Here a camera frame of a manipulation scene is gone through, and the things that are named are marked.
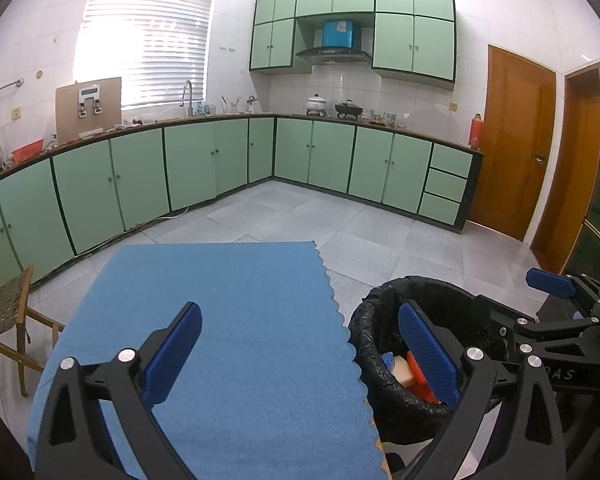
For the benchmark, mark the blue table mat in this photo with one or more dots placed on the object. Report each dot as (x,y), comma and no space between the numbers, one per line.
(240,300)

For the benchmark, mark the white cooking pot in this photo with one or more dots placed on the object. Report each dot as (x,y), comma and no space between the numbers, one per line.
(316,105)

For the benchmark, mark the yellow sponge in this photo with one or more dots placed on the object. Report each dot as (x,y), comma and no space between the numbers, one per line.
(404,376)

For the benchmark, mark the utensil holder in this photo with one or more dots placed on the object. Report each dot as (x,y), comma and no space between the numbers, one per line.
(230,108)

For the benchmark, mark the red thermos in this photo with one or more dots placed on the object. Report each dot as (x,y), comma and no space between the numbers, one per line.
(476,132)

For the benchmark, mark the green upper kitchen cabinets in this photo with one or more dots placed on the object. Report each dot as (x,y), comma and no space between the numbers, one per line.
(395,45)

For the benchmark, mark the white plastic device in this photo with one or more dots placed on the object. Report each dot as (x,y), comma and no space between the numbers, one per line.
(90,91)

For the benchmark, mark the black wok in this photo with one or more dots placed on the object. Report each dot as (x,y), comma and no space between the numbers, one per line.
(348,109)

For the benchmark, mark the orange foam fruit net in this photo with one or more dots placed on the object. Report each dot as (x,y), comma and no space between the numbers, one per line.
(419,377)

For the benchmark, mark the metal faucet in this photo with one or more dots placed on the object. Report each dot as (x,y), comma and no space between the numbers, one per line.
(190,102)

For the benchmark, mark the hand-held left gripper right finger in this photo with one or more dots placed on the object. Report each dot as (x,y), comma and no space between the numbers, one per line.
(427,357)

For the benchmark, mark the metal towel rail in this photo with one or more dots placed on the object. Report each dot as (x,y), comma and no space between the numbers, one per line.
(10,85)

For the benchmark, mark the brown cardboard box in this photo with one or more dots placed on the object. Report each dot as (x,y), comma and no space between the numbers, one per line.
(67,115)

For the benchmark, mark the green kitchen cabinets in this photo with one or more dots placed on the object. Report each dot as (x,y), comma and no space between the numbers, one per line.
(190,160)
(395,45)

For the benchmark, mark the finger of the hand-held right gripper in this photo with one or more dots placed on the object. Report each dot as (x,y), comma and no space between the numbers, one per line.
(550,282)
(515,330)

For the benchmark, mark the wooden chair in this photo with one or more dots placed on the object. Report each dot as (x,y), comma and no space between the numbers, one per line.
(5,305)

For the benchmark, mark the green lower kitchen cabinets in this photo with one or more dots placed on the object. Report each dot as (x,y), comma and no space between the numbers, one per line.
(190,160)

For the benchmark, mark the red plastic basin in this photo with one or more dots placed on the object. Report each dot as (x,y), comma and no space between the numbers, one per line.
(27,151)

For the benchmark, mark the bin with black bag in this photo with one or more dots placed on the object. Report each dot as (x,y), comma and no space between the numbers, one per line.
(375,320)

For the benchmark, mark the wall socket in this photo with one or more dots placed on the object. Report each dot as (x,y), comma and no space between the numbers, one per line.
(16,112)

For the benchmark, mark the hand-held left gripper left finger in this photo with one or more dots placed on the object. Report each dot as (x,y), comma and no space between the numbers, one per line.
(172,357)

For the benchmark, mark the wooden door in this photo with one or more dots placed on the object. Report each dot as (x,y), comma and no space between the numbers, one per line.
(580,160)
(515,135)

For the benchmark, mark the white window blind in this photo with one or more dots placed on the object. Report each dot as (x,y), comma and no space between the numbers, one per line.
(145,40)

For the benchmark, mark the range hood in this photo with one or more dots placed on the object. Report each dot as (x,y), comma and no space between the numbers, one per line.
(332,54)

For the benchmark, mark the blue scrubber cloth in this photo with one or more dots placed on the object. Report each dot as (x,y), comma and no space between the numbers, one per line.
(387,360)

